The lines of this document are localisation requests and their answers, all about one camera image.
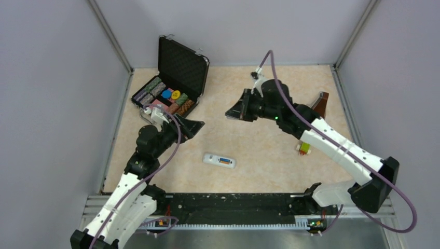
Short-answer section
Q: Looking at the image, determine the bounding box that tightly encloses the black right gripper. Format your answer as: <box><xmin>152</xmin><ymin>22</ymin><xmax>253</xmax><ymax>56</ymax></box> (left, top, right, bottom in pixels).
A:
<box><xmin>226</xmin><ymin>89</ymin><xmax>280</xmax><ymax>122</ymax></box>

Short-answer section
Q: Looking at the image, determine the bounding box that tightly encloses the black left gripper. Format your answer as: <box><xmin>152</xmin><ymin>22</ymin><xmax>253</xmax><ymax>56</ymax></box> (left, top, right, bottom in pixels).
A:
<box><xmin>153</xmin><ymin>112</ymin><xmax>204</xmax><ymax>158</ymax></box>

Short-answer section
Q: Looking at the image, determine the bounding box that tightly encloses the white remote control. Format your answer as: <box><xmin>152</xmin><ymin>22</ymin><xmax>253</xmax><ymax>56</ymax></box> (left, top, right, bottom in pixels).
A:
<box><xmin>202</xmin><ymin>153</ymin><xmax>237</xmax><ymax>169</ymax></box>

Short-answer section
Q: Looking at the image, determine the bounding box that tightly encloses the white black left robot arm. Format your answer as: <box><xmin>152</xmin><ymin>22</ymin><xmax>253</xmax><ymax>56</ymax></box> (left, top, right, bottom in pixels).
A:
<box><xmin>70</xmin><ymin>115</ymin><xmax>205</xmax><ymax>248</ymax></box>

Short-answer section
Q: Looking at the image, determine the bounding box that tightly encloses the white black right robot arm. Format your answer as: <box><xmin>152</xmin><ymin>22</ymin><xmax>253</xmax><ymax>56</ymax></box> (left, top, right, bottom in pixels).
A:
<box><xmin>225</xmin><ymin>79</ymin><xmax>400</xmax><ymax>214</ymax></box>

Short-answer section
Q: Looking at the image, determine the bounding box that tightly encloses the orange black chip row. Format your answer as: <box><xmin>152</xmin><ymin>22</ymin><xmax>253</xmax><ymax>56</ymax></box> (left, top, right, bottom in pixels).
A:
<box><xmin>176</xmin><ymin>99</ymin><xmax>195</xmax><ymax>117</ymax></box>

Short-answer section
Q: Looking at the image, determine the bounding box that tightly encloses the red green chip row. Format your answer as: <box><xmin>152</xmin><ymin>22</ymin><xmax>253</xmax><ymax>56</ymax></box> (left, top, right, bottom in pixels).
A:
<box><xmin>167</xmin><ymin>93</ymin><xmax>188</xmax><ymax>114</ymax></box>

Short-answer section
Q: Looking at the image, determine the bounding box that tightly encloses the yellow big blind chip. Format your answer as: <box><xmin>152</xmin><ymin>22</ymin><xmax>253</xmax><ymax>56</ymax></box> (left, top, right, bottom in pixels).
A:
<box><xmin>171</xmin><ymin>90</ymin><xmax>181</xmax><ymax>101</ymax></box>

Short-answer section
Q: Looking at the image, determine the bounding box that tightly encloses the blue round dealer chip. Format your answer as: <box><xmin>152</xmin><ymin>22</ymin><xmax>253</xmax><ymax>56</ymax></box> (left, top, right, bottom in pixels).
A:
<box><xmin>161</xmin><ymin>90</ymin><xmax>173</xmax><ymax>99</ymax></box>

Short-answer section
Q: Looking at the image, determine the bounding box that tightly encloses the pink playing card deck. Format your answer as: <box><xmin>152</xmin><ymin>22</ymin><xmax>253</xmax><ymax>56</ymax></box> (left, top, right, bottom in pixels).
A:
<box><xmin>152</xmin><ymin>99</ymin><xmax>169</xmax><ymax>110</ymax></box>

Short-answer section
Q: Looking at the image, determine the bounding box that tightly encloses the blue tan chip row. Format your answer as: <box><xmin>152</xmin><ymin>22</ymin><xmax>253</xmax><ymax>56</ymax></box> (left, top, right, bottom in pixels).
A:
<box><xmin>140</xmin><ymin>82</ymin><xmax>166</xmax><ymax>106</ymax></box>

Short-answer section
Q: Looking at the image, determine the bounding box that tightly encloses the purple chip row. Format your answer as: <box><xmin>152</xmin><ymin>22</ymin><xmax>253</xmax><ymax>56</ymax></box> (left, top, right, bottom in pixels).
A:
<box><xmin>133</xmin><ymin>77</ymin><xmax>162</xmax><ymax>102</ymax></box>

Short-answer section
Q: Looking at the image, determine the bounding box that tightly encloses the black poker chip case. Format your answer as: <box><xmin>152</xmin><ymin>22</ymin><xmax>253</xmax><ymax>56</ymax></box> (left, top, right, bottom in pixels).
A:
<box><xmin>131</xmin><ymin>35</ymin><xmax>210</xmax><ymax>115</ymax></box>

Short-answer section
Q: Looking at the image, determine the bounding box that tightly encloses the colourful toy brick stack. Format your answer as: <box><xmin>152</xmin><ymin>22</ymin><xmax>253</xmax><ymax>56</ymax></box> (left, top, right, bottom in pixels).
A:
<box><xmin>296</xmin><ymin>142</ymin><xmax>311</xmax><ymax>156</ymax></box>

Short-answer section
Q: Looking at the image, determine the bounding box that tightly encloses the brown wooden metronome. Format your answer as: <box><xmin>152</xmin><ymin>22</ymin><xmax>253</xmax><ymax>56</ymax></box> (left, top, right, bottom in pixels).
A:
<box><xmin>310</xmin><ymin>91</ymin><xmax>329</xmax><ymax>118</ymax></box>

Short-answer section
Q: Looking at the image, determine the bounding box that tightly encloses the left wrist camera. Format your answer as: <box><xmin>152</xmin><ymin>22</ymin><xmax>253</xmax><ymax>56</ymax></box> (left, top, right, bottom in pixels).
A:
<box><xmin>141</xmin><ymin>107</ymin><xmax>170</xmax><ymax>126</ymax></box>

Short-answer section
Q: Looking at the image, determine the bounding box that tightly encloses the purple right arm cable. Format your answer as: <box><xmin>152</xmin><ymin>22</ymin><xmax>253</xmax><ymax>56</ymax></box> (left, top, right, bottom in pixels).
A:
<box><xmin>257</xmin><ymin>49</ymin><xmax>419</xmax><ymax>236</ymax></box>

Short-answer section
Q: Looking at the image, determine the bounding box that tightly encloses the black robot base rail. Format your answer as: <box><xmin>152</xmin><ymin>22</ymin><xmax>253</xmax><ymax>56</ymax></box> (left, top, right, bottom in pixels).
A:
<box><xmin>141</xmin><ymin>193</ymin><xmax>338</xmax><ymax>232</ymax></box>

